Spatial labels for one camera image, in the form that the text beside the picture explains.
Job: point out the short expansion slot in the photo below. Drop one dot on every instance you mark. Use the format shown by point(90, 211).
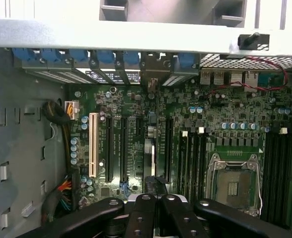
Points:
point(139, 124)

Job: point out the black intrusion switch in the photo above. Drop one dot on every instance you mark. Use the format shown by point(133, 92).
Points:
point(255, 42)

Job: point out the silver rear port block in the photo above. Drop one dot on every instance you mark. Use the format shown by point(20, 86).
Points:
point(220, 78)

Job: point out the blue slot clip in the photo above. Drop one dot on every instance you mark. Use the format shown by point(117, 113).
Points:
point(24, 55)
point(79, 55)
point(106, 57)
point(185, 59)
point(131, 57)
point(49, 55)

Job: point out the grey parts rack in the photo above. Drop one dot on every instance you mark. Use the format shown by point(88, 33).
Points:
point(161, 10)

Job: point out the white power connector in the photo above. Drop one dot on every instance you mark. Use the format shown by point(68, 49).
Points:
point(71, 110)

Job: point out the open PC case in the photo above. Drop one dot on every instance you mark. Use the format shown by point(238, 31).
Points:
point(136, 37)

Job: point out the long expansion slot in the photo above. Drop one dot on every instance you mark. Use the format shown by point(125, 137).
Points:
point(124, 148)
point(109, 148)
point(169, 148)

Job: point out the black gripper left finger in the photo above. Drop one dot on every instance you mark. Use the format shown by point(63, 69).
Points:
point(141, 218)

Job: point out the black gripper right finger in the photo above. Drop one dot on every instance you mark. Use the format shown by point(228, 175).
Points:
point(183, 218)

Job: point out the CPU socket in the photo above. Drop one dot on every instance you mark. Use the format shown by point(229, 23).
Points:
point(233, 186)

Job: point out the white PCI expansion slot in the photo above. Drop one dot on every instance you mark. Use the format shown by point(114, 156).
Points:
point(92, 143)

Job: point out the green motherboard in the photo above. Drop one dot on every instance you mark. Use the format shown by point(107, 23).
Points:
point(223, 111)

